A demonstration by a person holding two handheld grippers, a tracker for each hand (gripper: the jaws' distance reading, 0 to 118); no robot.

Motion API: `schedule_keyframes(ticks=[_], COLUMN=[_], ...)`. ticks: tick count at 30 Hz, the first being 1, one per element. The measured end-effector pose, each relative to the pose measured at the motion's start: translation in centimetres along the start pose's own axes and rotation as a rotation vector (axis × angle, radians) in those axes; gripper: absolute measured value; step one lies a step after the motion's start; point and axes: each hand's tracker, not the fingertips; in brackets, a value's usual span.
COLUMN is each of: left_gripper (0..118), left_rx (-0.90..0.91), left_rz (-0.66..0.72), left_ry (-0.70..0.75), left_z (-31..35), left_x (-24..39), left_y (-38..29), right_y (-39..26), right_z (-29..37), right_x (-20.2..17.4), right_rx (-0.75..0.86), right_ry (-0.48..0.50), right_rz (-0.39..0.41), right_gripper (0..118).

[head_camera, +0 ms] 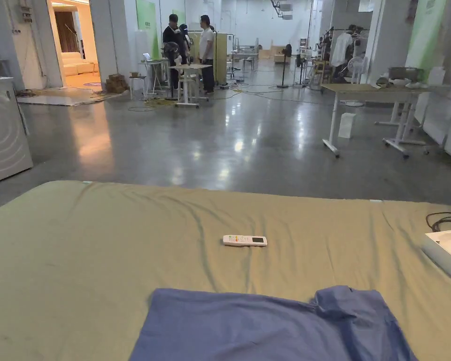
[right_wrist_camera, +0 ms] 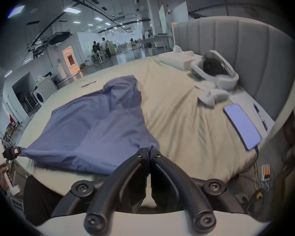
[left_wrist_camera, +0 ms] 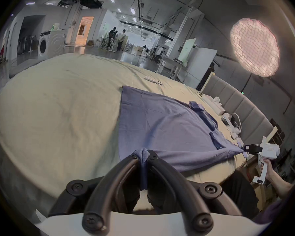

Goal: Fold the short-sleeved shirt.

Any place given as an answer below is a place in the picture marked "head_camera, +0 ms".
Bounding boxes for white remote control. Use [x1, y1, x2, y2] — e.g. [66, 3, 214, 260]
[222, 235, 268, 247]

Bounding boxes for small white desk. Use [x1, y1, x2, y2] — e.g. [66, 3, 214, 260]
[169, 63, 213, 108]

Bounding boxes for black standing fan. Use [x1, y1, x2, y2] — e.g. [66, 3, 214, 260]
[276, 44, 293, 89]
[163, 42, 179, 101]

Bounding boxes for white folding table with laptop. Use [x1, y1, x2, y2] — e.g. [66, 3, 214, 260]
[141, 53, 171, 95]

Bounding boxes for white floor bin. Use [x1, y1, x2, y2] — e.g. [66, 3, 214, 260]
[338, 112, 357, 140]

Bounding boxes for group of people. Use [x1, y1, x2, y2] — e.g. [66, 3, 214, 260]
[162, 14, 216, 94]

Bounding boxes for bed with beige sheet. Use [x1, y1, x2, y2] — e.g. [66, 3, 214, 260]
[0, 180, 451, 361]

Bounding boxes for stack of cartons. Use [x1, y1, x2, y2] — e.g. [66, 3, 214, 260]
[105, 74, 128, 94]

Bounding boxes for blue shirt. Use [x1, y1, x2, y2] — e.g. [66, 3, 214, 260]
[129, 285, 419, 361]

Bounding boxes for wooden table with white legs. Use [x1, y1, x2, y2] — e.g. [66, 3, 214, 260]
[319, 67, 451, 158]

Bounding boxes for white standing fan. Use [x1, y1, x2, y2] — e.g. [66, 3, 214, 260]
[346, 56, 365, 85]

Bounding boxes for clothes rack with white shirt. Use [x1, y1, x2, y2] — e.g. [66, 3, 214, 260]
[319, 25, 371, 84]

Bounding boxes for white sofa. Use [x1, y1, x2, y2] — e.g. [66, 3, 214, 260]
[61, 52, 100, 77]

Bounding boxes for white washing machine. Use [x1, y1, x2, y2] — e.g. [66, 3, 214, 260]
[0, 77, 34, 187]

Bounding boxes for white tray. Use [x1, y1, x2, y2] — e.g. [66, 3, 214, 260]
[420, 229, 451, 290]

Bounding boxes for black cable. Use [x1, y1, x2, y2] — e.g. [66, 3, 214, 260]
[425, 212, 451, 231]

